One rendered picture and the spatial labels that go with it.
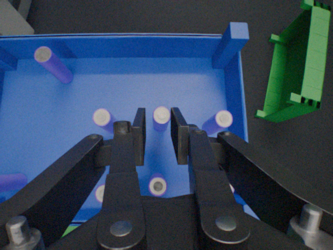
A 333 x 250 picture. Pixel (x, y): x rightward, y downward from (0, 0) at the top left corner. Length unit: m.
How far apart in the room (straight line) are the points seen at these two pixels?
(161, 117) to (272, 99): 0.62
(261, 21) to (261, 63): 0.16
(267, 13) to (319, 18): 0.26
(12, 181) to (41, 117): 0.08
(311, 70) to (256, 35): 0.29
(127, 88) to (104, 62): 0.05
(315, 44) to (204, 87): 0.44
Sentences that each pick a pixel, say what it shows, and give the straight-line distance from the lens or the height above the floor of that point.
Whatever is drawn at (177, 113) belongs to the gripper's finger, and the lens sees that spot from 0.19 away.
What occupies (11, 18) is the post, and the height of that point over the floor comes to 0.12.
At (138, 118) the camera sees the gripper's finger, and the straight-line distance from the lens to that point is 0.18.
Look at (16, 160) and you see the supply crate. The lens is 0.32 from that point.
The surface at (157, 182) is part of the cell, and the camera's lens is 0.21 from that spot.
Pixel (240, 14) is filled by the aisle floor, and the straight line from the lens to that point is 0.90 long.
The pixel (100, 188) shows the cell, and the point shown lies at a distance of 0.22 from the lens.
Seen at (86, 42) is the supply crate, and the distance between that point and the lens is 0.28.
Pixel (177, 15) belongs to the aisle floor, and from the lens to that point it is 0.84.
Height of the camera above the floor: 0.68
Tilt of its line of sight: 80 degrees down
